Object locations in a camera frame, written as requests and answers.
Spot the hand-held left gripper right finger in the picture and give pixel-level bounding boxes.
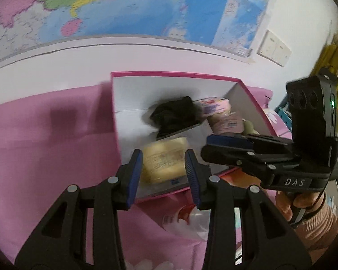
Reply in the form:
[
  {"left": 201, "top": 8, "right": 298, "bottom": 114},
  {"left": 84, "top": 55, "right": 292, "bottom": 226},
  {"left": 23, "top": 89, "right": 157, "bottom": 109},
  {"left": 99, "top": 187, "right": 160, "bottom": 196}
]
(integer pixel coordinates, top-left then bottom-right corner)
[{"left": 184, "top": 149, "right": 312, "bottom": 270}]

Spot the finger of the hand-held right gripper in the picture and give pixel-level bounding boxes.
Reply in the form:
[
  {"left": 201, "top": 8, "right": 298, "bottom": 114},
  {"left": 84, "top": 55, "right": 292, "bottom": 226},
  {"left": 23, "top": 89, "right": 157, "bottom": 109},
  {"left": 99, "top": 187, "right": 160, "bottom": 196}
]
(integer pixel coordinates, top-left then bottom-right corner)
[
  {"left": 206, "top": 133, "right": 296, "bottom": 153},
  {"left": 201, "top": 144, "right": 302, "bottom": 183}
]

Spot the green soft item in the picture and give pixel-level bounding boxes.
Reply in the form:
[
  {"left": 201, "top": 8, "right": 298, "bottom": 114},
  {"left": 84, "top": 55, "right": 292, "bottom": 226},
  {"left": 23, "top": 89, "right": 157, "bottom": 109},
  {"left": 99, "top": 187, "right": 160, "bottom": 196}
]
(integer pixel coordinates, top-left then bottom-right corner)
[{"left": 242, "top": 119, "right": 260, "bottom": 135}]

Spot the round pink printed packet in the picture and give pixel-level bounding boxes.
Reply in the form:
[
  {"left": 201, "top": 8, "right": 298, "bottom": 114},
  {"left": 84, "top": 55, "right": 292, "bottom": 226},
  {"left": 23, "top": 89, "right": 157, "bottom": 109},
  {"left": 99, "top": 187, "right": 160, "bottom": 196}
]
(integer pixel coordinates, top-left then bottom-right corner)
[{"left": 196, "top": 97, "right": 231, "bottom": 119}]

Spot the white wall switch plate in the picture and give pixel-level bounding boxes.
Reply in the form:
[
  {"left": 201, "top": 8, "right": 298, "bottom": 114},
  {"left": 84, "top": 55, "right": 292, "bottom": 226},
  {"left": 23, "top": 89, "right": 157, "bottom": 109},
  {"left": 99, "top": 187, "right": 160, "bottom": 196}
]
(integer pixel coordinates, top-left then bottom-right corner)
[{"left": 256, "top": 29, "right": 293, "bottom": 67}]

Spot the yellow packet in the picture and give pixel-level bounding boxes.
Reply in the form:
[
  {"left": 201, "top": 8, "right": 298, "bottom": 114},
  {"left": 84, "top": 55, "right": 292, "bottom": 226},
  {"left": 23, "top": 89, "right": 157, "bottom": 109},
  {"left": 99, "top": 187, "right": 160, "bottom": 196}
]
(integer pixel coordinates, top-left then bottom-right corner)
[{"left": 142, "top": 137, "right": 188, "bottom": 185}]

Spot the pink cardboard box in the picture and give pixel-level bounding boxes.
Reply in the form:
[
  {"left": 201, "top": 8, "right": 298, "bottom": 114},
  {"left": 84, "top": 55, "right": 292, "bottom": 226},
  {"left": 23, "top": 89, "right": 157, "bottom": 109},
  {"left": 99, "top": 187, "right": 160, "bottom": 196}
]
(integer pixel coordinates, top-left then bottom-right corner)
[{"left": 110, "top": 72, "right": 278, "bottom": 205}]

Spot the black cloth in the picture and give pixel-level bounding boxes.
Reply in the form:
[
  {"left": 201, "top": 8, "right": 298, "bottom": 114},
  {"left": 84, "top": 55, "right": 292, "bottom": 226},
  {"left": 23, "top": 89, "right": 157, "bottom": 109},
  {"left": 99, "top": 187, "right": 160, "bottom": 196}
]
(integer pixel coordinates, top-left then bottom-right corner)
[{"left": 149, "top": 96, "right": 201, "bottom": 139}]

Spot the pink soft packet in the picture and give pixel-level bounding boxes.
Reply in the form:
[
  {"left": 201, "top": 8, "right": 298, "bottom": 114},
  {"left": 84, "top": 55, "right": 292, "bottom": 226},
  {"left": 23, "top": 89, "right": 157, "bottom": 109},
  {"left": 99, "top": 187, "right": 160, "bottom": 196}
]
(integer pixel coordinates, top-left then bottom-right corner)
[{"left": 208, "top": 112, "right": 246, "bottom": 135}]

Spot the orange packet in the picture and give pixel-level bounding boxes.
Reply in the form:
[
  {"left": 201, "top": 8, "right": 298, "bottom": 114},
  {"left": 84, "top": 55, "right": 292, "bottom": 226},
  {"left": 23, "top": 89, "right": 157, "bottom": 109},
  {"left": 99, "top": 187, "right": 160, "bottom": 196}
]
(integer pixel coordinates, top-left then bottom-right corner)
[{"left": 219, "top": 168, "right": 277, "bottom": 196}]

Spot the person's right hand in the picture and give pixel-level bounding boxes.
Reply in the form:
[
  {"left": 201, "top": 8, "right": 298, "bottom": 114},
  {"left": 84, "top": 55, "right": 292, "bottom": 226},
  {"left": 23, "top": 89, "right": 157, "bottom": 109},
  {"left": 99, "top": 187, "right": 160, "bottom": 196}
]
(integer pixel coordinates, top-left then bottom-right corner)
[{"left": 275, "top": 190, "right": 326, "bottom": 224}]

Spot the blue plastic crate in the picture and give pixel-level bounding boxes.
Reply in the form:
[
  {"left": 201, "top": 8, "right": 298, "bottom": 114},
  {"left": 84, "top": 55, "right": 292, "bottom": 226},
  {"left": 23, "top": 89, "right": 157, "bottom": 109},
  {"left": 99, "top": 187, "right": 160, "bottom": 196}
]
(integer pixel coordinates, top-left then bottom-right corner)
[{"left": 273, "top": 96, "right": 295, "bottom": 139}]

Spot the pink bedsheet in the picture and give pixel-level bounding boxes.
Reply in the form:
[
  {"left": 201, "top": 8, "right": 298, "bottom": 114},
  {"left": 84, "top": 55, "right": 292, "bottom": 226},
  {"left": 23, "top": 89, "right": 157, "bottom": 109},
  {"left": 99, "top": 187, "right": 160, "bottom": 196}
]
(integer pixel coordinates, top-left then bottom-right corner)
[{"left": 0, "top": 84, "right": 274, "bottom": 270}]

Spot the colourful wall map poster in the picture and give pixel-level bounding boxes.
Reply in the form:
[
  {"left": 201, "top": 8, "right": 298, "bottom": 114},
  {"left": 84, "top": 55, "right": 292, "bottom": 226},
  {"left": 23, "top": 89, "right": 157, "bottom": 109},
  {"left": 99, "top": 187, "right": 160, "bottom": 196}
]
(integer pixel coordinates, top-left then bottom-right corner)
[{"left": 0, "top": 0, "right": 275, "bottom": 68}]

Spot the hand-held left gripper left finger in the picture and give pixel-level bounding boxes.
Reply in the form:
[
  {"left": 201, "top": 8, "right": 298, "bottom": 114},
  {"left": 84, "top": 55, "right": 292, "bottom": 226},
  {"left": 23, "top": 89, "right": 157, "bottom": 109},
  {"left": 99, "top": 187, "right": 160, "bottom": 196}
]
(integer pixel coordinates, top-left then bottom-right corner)
[{"left": 15, "top": 149, "right": 144, "bottom": 270}]

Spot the white and red packet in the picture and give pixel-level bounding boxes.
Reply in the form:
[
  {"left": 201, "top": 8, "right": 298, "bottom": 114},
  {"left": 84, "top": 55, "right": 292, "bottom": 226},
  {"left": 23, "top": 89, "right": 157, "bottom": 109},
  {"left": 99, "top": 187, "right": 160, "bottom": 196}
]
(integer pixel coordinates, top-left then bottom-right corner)
[{"left": 162, "top": 205, "right": 212, "bottom": 241}]

